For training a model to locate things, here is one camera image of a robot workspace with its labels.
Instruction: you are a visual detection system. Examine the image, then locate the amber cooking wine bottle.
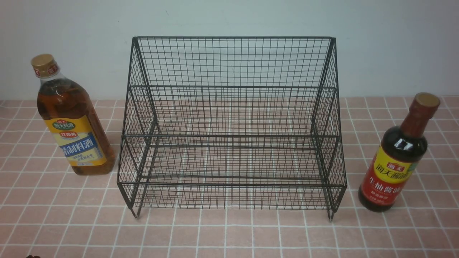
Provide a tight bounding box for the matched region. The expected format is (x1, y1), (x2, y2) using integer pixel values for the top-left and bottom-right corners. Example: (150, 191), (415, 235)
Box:
(31, 54), (115, 175)

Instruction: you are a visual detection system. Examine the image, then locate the dark soy sauce bottle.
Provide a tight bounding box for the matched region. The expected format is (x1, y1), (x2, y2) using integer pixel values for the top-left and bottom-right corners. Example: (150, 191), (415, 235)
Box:
(358, 92), (441, 212)

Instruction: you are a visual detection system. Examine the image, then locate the black wire mesh rack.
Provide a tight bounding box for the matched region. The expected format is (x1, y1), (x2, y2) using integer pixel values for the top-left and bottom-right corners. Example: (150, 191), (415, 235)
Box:
(117, 36), (347, 220)

